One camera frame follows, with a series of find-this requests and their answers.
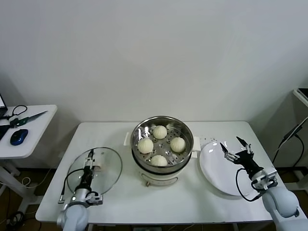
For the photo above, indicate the white side table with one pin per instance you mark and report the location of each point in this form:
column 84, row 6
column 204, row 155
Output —
column 36, row 134

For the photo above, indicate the white cabinet with dark top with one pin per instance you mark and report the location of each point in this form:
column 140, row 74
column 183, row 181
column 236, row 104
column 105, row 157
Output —
column 300, row 101

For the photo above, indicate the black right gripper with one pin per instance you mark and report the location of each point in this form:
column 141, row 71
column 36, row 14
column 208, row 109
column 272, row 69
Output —
column 247, row 161

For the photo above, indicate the blue computer mouse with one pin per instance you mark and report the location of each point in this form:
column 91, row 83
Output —
column 19, row 136

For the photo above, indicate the white electric cooking pot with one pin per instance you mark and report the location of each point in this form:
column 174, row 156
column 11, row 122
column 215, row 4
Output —
column 158, row 178

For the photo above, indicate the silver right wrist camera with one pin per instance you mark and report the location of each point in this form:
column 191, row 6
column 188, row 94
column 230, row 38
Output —
column 264, row 179

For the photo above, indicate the white steamed baozi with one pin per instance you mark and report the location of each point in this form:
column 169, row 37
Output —
column 158, row 160
column 160, row 132
column 145, row 146
column 178, row 144

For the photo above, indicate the white round plate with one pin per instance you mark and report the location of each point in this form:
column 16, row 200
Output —
column 211, row 163

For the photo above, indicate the glass pot lid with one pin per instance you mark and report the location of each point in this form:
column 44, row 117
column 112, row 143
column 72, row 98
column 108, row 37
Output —
column 110, row 166

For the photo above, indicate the white floor frame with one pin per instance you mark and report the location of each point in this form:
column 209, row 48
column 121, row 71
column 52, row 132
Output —
column 297, row 172

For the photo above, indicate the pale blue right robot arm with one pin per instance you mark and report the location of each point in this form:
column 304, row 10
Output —
column 281, row 204

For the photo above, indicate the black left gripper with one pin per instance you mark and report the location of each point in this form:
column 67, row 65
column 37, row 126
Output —
column 85, row 179

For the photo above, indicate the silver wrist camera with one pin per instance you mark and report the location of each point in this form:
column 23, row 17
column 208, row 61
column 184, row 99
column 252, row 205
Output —
column 95, row 199
column 264, row 179

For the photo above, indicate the perforated steel steamer basket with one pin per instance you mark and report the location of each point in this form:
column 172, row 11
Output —
column 187, row 144

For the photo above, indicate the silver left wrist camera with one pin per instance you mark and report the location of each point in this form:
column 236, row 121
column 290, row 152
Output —
column 95, row 199

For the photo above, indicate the black laptop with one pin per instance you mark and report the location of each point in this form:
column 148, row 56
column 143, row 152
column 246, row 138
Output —
column 2, row 111

